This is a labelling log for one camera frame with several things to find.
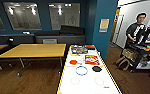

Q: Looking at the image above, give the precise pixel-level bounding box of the colourful game box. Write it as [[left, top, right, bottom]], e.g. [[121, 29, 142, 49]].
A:
[[70, 45, 89, 56]]

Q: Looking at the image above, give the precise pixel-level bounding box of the person in dark shirt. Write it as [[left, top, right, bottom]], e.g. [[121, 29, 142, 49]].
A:
[[125, 12, 149, 52]]

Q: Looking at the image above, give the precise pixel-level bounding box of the yellow white-top game table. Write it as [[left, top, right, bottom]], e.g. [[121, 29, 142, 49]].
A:
[[56, 44, 123, 94]]

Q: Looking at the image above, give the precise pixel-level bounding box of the brown wooden door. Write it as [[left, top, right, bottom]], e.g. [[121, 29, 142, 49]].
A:
[[111, 8, 121, 44]]

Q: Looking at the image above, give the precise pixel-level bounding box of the white door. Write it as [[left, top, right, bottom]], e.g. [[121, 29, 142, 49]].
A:
[[114, 14, 126, 48]]

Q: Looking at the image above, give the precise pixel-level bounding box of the pale yellow wall sign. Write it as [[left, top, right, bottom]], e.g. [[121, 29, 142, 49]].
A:
[[98, 18, 111, 34]]

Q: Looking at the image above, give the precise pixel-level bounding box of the small black round object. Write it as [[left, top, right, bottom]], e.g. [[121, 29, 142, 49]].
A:
[[7, 37, 16, 46]]

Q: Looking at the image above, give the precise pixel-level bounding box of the white round ring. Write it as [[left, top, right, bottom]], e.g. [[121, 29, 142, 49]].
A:
[[70, 76, 81, 86], [93, 77, 105, 87]]

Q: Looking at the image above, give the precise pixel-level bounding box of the black wheeled cart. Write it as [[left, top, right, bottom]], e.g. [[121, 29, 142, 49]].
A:
[[128, 28, 150, 76]]

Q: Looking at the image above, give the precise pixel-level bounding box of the brown cardboard box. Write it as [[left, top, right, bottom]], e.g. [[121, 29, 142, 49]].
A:
[[122, 48, 137, 63]]

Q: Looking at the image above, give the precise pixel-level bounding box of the colourful stacked toy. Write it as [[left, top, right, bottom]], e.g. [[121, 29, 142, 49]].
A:
[[144, 45, 150, 53]]

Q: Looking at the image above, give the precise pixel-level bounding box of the orange game paddle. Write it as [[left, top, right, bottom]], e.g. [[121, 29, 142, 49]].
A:
[[69, 59, 79, 66], [85, 45, 97, 51]]

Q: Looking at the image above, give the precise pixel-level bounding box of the dark grey bench sofa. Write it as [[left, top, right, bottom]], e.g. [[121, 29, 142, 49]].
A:
[[0, 29, 87, 46]]

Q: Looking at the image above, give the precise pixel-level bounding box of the brown bag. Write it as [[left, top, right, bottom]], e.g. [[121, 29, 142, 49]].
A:
[[115, 57, 132, 72]]

